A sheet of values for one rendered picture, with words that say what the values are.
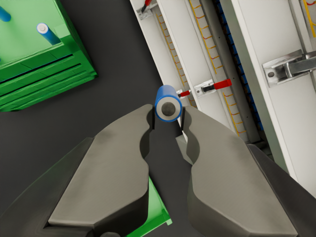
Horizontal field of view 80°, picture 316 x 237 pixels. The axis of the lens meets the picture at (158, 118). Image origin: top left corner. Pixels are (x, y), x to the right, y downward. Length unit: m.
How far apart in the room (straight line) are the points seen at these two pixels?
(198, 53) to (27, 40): 0.34
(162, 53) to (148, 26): 0.09
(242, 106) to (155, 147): 0.44
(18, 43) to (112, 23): 0.41
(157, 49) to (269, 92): 0.43
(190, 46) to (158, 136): 0.42
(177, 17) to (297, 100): 0.28
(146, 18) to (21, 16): 0.33
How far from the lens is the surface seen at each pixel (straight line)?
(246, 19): 0.25
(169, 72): 0.61
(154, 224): 0.83
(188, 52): 0.43
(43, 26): 0.39
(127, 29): 0.79
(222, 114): 0.43
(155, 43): 0.63
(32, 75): 0.48
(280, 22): 0.26
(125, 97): 0.73
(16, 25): 0.48
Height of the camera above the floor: 0.73
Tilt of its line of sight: 79 degrees down
